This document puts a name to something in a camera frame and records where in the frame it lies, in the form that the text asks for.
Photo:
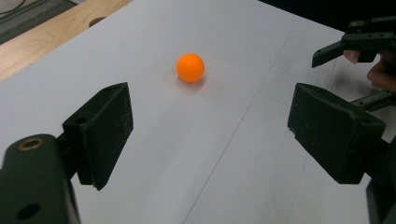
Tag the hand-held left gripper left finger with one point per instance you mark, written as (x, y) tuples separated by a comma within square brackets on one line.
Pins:
[(102, 133)]

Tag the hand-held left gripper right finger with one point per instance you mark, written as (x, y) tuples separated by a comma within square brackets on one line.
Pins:
[(333, 133)]

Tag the orange ball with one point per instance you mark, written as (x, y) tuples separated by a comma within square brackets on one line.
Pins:
[(190, 67)]

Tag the wooden table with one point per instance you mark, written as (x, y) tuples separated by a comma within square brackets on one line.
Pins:
[(46, 40)]

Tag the white paper sheet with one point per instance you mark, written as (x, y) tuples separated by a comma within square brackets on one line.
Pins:
[(218, 140)]

